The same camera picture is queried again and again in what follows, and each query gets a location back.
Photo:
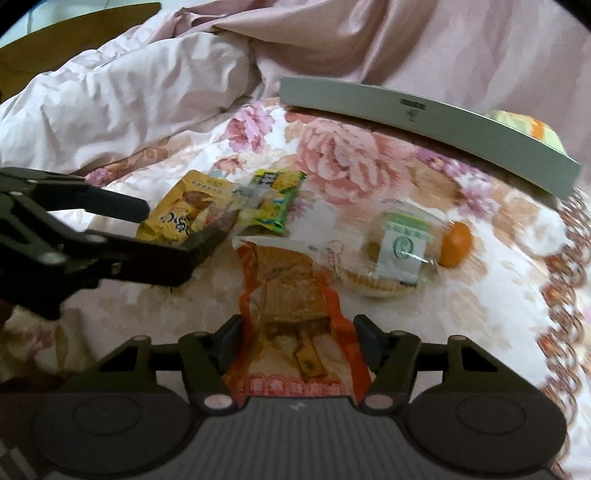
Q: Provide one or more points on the clear pastry container green label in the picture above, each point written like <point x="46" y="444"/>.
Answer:
<point x="397" y="249"/>

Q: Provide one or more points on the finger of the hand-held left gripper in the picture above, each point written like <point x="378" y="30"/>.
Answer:
<point x="115" y="205"/>
<point x="152" y="261"/>

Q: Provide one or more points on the grey box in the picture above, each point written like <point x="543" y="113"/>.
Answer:
<point x="415" y="117"/>

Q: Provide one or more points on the mauve satin sheet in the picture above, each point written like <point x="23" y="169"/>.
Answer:
<point x="415" y="41"/>

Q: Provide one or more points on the clear orange-edged cracker bag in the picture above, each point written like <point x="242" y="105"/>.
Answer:
<point x="291" y="295"/>

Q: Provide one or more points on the green and yellow snack packet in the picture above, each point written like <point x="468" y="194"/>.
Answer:
<point x="272" y="198"/>

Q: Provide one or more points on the orange tangerine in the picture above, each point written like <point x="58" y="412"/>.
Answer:
<point x="457" y="244"/>

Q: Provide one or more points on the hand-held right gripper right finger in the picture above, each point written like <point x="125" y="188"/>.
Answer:
<point x="368" y="344"/>

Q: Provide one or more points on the wooden headboard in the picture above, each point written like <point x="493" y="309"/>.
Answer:
<point x="51" y="46"/>

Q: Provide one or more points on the floral blanket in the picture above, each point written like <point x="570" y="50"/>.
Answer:
<point x="503" y="286"/>

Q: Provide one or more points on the yellow packet with orange ribbon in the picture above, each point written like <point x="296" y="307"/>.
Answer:
<point x="526" y="127"/>

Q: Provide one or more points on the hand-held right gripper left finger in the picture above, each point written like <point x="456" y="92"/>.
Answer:
<point x="228" y="344"/>

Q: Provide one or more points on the pale pink duvet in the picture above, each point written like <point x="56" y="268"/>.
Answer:
<point x="115" y="101"/>

